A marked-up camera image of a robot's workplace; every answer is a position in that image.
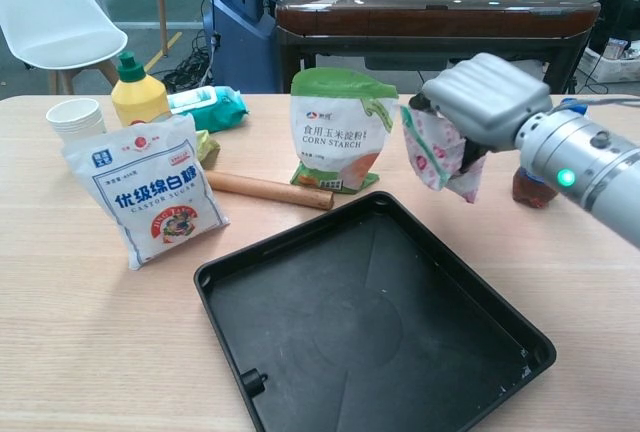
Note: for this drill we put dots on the small yellow-green snack packet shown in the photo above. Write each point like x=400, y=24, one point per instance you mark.
x=206, y=149

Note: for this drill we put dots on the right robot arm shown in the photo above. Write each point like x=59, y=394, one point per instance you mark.
x=575, y=152

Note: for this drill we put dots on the black plastic tray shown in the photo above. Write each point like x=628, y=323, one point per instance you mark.
x=370, y=322

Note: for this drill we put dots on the teal wet wipes pack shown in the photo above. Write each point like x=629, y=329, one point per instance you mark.
x=215, y=109

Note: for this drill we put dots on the brown drink bottle blue cap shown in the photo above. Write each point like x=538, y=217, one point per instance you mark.
x=532, y=189

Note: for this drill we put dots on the dark wood mahjong table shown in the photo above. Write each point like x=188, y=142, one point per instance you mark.
x=430, y=17

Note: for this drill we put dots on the white paper cup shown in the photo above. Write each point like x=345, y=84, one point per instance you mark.
x=75, y=119

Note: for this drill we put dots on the white castor sugar bag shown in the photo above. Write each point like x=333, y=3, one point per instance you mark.
x=150, y=192

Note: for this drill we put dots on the wooden rolling pin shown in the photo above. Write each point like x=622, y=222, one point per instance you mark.
x=270, y=189

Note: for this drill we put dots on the yellow bottle green cap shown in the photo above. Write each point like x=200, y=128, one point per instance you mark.
x=137, y=97

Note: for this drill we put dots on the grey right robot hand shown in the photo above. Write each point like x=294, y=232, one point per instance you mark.
x=492, y=97

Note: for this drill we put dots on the white chair wooden legs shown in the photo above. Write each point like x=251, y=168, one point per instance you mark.
x=50, y=17

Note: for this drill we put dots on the blue machine base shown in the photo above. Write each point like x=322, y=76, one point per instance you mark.
x=240, y=27

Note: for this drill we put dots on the green white corn starch bag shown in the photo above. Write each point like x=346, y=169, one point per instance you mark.
x=335, y=137

